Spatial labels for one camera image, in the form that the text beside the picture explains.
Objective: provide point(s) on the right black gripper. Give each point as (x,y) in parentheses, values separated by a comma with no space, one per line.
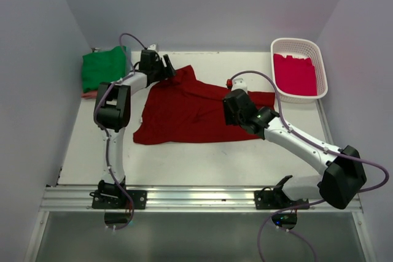
(229,119)

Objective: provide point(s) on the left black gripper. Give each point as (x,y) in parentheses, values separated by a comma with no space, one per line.
(167,72)

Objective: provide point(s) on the dark red t-shirt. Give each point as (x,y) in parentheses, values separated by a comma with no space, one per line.
(186,110)

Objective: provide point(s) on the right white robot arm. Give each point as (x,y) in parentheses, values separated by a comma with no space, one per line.
(340,174)

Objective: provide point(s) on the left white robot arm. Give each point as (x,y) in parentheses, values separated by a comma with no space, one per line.
(112,114)

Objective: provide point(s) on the grey-blue folded t-shirt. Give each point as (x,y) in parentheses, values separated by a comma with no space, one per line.
(128,60)

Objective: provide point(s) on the green folded t-shirt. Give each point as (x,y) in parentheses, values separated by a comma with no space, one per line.
(105,66)

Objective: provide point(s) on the magenta t-shirt in basket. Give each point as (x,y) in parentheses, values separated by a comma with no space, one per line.
(295,76)

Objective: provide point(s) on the pink folded t-shirt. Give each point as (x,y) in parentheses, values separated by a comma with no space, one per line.
(89,95)

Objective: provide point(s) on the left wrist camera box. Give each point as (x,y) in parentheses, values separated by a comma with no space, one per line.
(153,47)

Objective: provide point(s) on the aluminium mounting rail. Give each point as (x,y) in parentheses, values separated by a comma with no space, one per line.
(76,198)

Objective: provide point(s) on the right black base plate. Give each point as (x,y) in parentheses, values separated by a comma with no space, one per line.
(271,198)

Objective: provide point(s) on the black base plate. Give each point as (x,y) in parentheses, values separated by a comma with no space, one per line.
(136,199)
(271,198)

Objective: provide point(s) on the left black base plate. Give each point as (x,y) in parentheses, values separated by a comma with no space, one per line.
(136,199)

